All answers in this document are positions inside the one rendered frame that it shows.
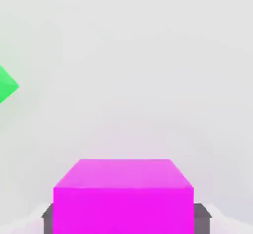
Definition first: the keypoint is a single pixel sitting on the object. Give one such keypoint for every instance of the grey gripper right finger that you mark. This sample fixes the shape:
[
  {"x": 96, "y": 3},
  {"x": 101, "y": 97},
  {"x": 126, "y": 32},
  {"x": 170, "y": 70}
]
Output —
[{"x": 200, "y": 221}]

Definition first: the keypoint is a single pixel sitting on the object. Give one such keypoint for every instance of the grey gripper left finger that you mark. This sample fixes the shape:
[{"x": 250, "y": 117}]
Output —
[{"x": 48, "y": 221}]

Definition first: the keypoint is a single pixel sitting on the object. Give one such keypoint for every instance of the small magenta cube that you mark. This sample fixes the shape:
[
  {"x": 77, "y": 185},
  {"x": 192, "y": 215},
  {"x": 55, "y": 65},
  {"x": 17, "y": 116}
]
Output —
[{"x": 123, "y": 204}]

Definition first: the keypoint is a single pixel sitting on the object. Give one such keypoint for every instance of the small green cube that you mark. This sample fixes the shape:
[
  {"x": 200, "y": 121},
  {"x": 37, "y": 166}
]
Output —
[{"x": 7, "y": 85}]

